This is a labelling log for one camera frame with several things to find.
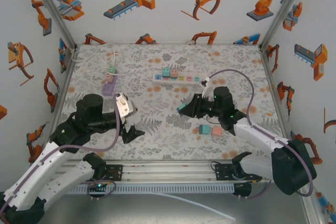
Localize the white power strip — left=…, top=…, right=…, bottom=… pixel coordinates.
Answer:
left=153, top=71, right=203, bottom=85

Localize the purple power strip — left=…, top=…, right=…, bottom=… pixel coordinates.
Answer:
left=101, top=68, right=119, bottom=97

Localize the floral table cloth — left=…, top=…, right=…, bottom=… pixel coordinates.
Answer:
left=56, top=42, right=297, bottom=161

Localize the circuit board with green light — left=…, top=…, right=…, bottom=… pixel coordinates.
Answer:
left=88, top=182, right=108, bottom=190

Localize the grey metal panel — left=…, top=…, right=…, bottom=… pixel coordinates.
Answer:
left=39, top=193, right=316, bottom=224

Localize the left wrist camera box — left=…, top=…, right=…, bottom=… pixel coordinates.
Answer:
left=115, top=92, right=139, bottom=120

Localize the aluminium side rail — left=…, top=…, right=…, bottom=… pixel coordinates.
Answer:
left=49, top=45, right=79, bottom=120
left=259, top=45, right=296, bottom=141

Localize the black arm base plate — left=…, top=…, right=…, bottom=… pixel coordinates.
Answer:
left=214, top=163, right=263, bottom=182
left=103, top=164, right=124, bottom=182

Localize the aluminium frame rail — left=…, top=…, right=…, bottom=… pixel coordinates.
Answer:
left=60, top=159, right=312, bottom=184

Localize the white power strip cable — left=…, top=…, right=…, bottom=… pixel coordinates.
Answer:
left=70, top=42, right=121, bottom=78

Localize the white slotted cable duct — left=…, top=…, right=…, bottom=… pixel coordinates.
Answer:
left=70, top=184, right=235, bottom=194

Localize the aluminium frame post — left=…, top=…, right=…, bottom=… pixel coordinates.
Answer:
left=259, top=0, right=313, bottom=49
left=26, top=0, right=78, bottom=49
left=300, top=194, right=333, bottom=224

